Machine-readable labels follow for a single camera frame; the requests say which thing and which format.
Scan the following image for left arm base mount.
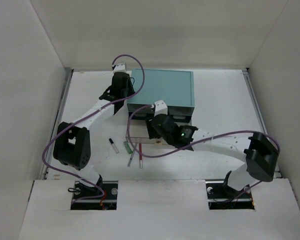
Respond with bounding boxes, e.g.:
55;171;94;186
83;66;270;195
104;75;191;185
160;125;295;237
67;181;119;211

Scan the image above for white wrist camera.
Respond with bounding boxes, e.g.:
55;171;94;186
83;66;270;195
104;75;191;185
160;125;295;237
153;100;168;116
111;62;127;73

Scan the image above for clear mascara tube black cap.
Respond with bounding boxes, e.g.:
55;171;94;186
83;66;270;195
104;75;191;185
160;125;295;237
108;138;120;154

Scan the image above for red makeup pencil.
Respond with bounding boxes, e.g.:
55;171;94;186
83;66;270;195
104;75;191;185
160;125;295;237
138;143;143;169

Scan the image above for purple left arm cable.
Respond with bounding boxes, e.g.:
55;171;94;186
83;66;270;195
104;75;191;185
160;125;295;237
41;53;146;204

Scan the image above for green lip balm tube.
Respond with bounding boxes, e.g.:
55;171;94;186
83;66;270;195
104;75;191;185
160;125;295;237
123;141;133;154

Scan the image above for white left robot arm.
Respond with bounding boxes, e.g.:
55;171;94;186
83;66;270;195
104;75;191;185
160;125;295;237
53;70;135;200

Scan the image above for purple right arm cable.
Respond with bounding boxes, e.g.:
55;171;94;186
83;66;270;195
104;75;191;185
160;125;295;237
127;104;281;159

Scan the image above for right aluminium table rail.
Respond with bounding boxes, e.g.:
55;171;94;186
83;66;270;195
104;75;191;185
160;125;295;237
242;68;282;179

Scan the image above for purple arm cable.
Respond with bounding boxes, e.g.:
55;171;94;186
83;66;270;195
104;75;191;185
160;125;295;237
41;53;146;204
127;104;281;159

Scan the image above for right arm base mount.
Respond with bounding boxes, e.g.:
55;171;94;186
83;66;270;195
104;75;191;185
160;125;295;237
206;181;255;210

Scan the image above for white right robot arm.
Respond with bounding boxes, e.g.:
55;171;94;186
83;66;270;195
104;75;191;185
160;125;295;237
147;114;280;198

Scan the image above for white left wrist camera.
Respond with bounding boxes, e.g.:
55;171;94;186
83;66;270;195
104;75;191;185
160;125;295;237
111;62;127;73

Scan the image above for teal drawer box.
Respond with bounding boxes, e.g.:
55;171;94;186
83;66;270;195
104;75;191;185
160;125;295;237
126;68;195;108

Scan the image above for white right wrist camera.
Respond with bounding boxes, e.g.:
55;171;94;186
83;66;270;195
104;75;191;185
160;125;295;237
153;100;168;116

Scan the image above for grey makeup pencil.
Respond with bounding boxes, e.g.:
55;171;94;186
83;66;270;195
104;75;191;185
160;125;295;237
127;143;138;168

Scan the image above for aluminium table rail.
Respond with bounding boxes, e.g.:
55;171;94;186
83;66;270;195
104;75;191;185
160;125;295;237
242;68;282;179
39;67;74;180

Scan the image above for left aluminium table rail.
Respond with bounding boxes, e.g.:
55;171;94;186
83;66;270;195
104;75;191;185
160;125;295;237
39;67;74;180

